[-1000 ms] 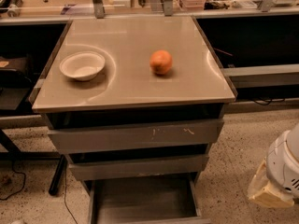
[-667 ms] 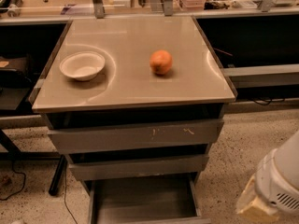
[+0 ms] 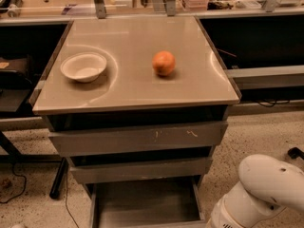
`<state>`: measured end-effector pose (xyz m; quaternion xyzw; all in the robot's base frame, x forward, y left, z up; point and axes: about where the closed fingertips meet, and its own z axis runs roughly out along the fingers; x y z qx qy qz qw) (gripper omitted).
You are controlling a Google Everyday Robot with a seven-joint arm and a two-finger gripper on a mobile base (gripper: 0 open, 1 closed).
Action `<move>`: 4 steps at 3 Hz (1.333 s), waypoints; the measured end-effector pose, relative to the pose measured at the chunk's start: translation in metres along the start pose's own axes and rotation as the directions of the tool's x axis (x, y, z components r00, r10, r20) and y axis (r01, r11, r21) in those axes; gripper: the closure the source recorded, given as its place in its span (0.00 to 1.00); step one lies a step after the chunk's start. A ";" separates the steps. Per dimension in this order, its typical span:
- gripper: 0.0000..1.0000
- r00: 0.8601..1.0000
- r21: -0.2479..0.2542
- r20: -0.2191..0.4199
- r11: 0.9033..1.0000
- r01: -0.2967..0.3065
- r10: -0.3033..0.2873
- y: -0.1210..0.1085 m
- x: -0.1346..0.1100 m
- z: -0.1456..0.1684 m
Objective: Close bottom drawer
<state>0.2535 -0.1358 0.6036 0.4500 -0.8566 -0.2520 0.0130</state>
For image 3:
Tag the grey top drawer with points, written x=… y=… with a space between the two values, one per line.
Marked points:
x=137 y=138

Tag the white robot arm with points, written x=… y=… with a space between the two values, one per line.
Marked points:
x=266 y=186

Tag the orange fruit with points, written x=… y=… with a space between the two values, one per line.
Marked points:
x=163 y=63

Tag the grey middle drawer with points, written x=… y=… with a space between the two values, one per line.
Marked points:
x=139 y=171

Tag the grey drawer cabinet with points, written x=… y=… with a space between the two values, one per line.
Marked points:
x=129 y=93

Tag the black chair base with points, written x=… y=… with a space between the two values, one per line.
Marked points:
x=295 y=153

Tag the grey metal side rail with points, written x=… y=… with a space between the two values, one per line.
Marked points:
x=267 y=77

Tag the grey bottom drawer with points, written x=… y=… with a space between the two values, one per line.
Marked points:
x=163 y=203

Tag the white paper bowl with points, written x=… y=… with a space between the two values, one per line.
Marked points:
x=84 y=67

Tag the black table leg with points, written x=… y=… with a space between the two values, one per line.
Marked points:
x=55 y=188

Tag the grey drawer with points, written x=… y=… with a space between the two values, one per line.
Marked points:
x=163 y=203
x=139 y=171
x=137 y=138

